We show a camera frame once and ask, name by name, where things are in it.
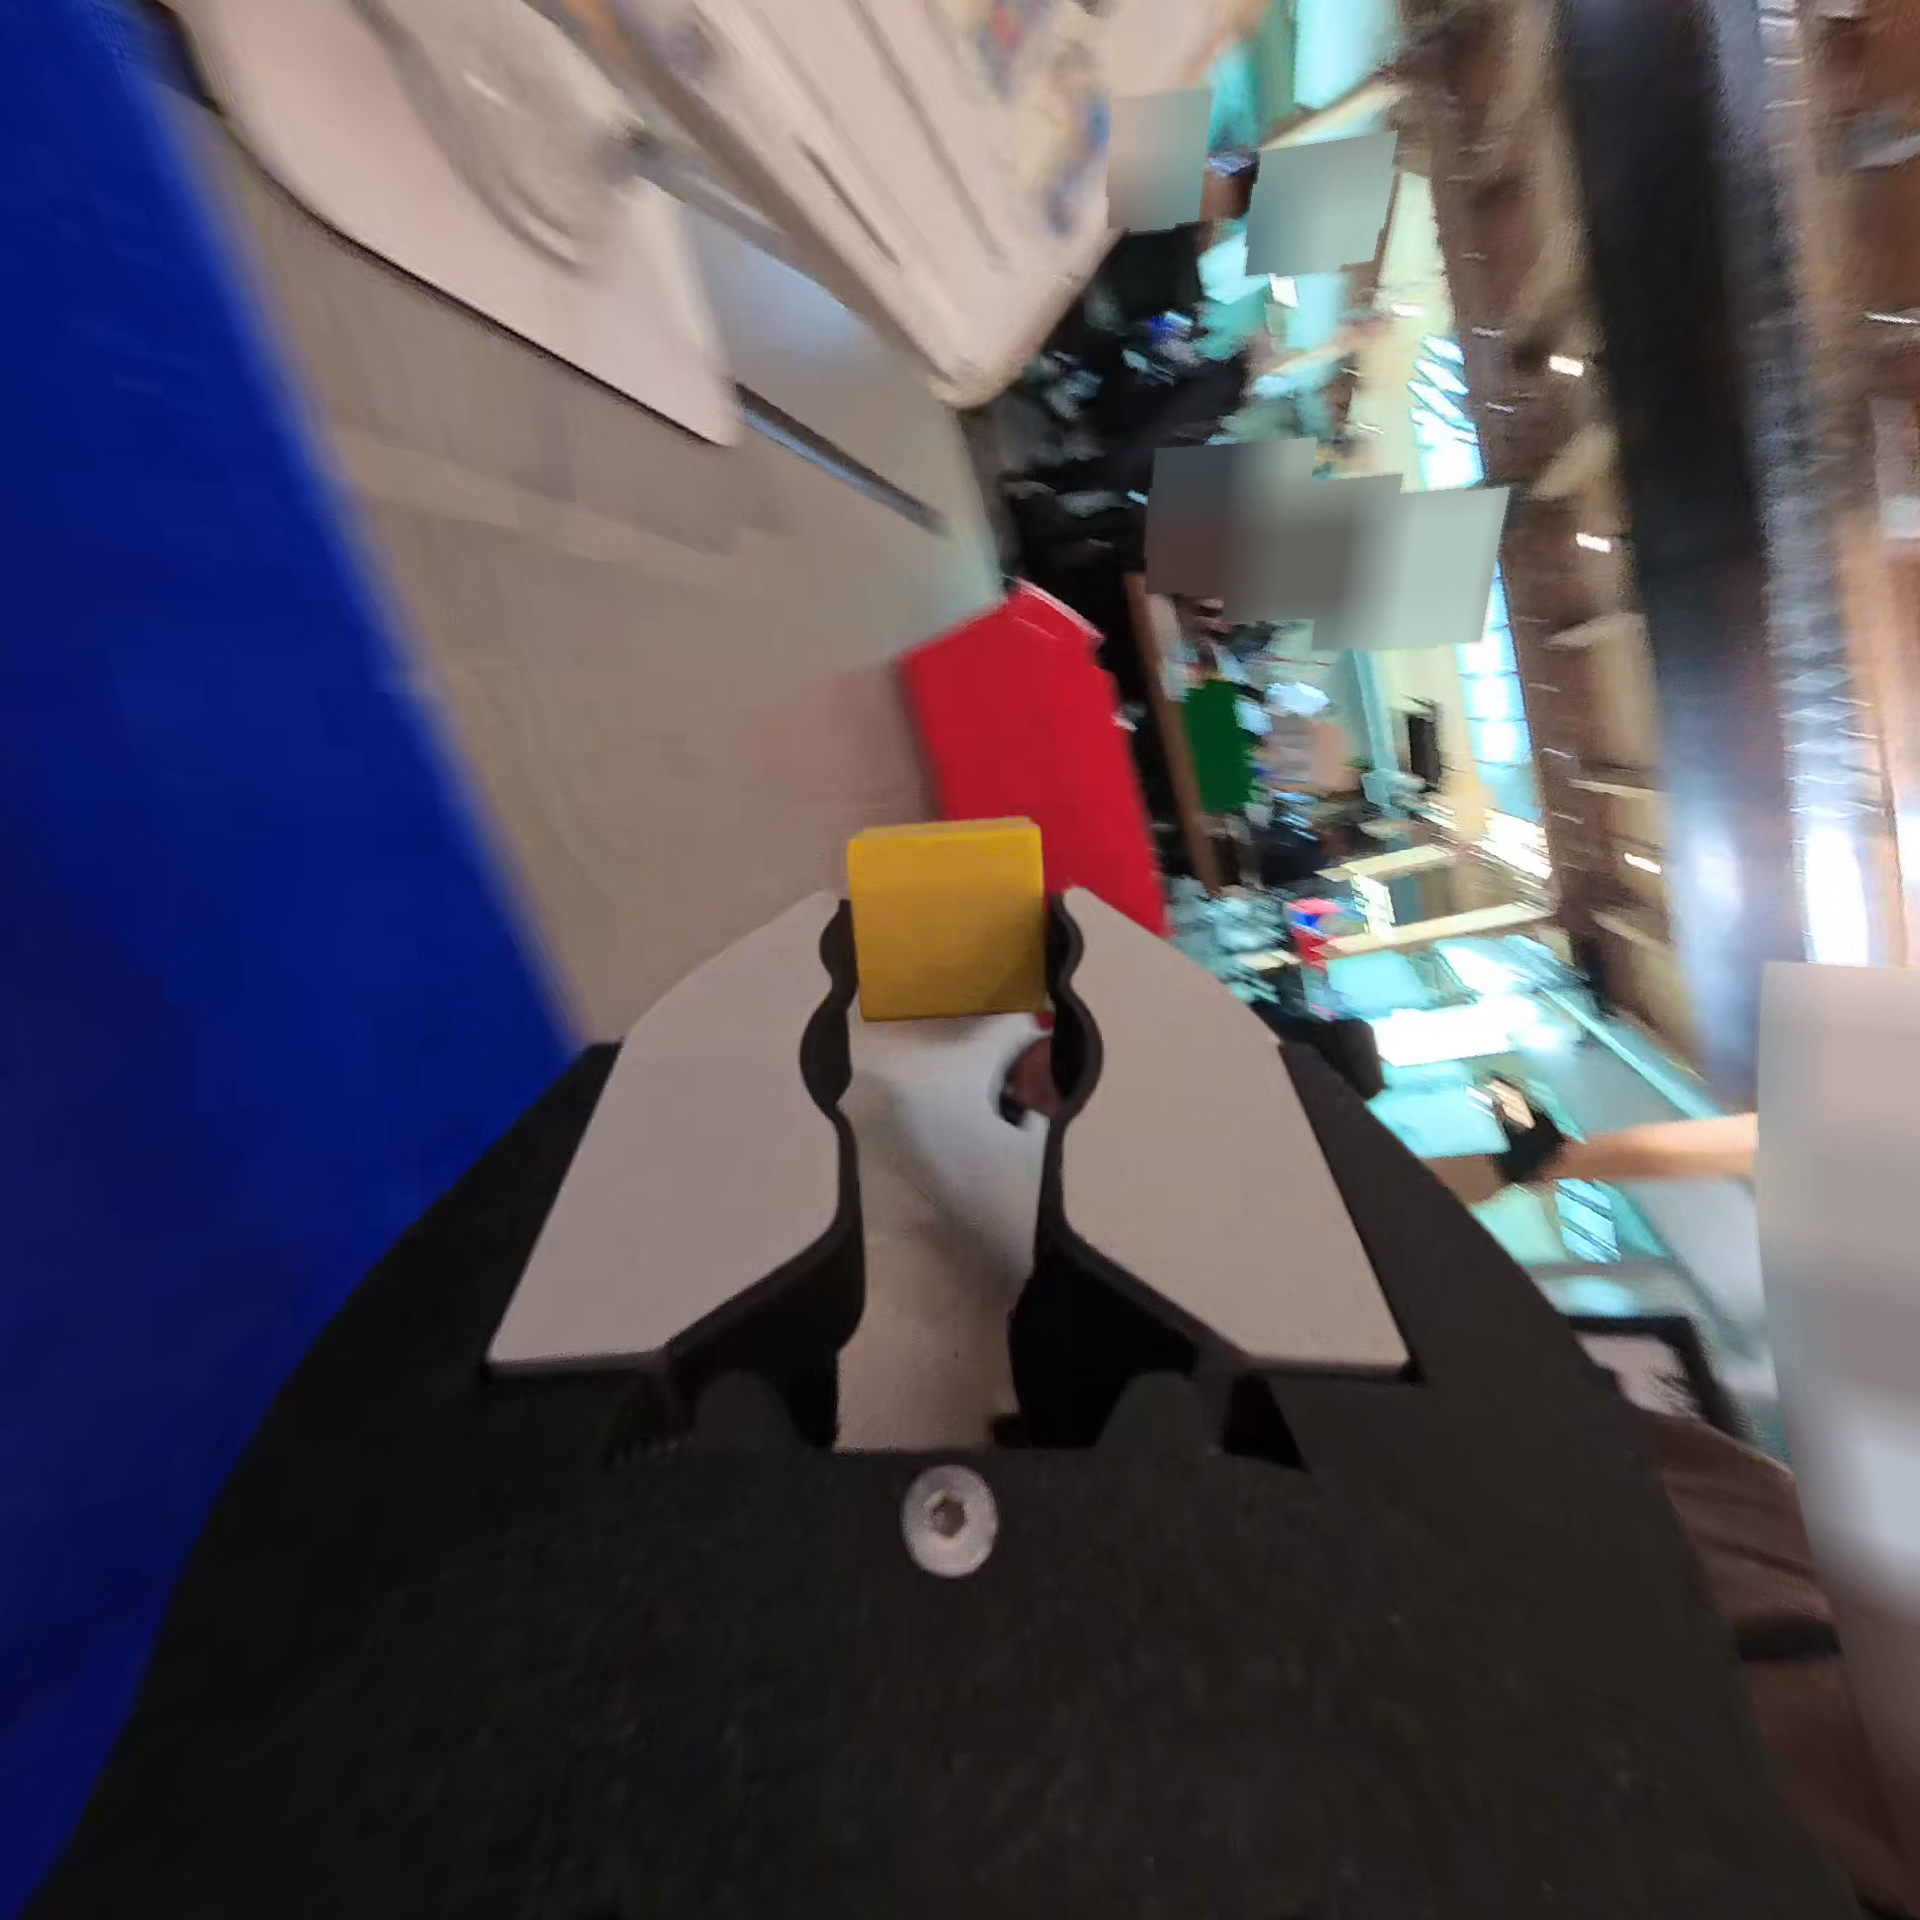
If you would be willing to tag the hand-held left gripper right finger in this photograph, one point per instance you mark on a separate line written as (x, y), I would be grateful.
(1217, 1186)

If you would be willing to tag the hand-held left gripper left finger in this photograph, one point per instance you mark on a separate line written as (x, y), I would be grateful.
(675, 1186)

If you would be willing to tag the yellow wooden block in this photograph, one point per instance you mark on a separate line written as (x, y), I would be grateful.
(950, 922)

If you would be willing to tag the red plastic bin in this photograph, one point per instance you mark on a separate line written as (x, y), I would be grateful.
(1037, 736)

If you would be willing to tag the blue plastic bin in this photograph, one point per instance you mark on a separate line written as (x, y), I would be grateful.
(212, 902)

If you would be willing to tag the person's right forearm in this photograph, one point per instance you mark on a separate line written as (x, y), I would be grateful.
(1668, 1147)

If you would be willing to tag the grey desk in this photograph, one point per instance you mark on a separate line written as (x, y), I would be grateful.
(692, 601)

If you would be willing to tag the person's right hand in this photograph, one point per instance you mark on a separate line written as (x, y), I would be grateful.
(1532, 1142)

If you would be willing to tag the green plastic bin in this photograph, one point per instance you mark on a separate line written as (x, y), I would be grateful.
(1219, 750)

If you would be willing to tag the black framed board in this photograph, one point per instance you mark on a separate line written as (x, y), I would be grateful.
(1651, 1364)

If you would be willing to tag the person's brown clothing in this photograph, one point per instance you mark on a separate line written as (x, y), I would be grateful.
(1802, 1592)

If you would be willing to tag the white board stand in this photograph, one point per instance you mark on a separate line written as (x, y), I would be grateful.
(481, 182)

